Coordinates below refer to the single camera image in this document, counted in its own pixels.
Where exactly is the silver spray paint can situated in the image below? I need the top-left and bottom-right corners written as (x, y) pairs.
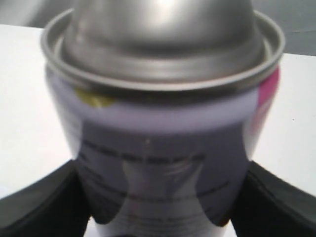
top-left (40, 8), bottom-right (285, 237)

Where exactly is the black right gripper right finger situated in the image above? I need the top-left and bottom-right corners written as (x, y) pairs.
top-left (231, 162), bottom-right (316, 237)

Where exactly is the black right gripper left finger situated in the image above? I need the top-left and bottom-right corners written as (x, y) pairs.
top-left (0, 161), bottom-right (91, 237)

